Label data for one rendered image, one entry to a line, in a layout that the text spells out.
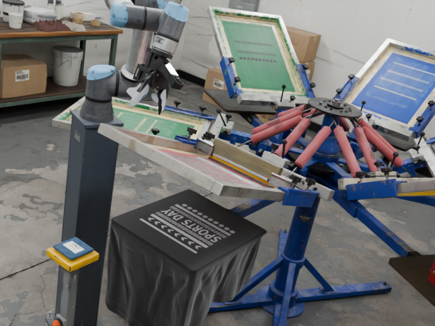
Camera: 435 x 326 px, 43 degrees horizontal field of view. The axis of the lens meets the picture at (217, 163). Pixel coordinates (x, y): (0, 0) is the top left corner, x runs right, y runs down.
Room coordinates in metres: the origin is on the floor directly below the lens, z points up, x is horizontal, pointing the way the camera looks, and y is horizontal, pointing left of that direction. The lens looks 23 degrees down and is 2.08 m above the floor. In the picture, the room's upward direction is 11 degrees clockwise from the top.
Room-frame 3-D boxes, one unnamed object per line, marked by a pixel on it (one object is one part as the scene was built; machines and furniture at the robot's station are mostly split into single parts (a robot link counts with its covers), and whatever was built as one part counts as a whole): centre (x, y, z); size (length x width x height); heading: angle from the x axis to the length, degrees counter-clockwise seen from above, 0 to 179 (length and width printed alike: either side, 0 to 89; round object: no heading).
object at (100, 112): (2.33, 0.57, 1.25); 0.15 x 0.15 x 0.10
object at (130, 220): (1.98, 0.06, 0.95); 0.48 x 0.44 x 0.01; 146
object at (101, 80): (2.33, 0.57, 1.37); 0.13 x 0.12 x 0.14; 110
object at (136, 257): (1.79, 0.18, 0.74); 0.45 x 0.03 x 0.43; 56
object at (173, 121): (2.97, 0.34, 1.05); 1.08 x 0.61 x 0.23; 86
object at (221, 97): (3.51, -0.26, 0.91); 1.34 x 0.40 x 0.08; 26
